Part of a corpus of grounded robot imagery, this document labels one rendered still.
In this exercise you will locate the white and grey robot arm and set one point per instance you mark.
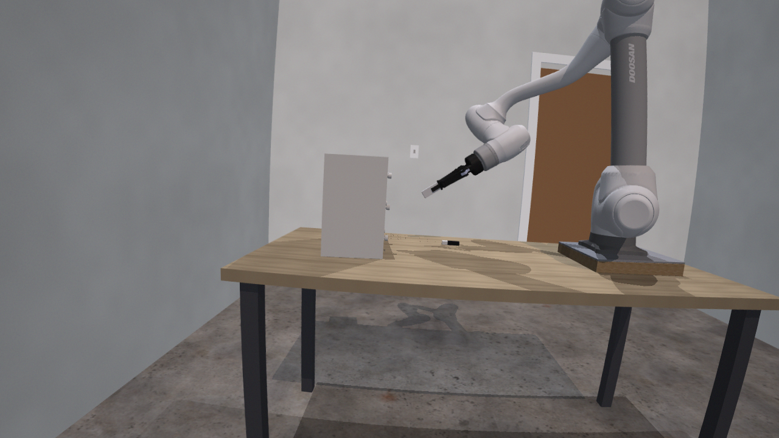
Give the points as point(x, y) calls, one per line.
point(627, 205)

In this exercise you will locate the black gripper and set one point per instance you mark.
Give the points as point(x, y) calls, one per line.
point(473, 165)

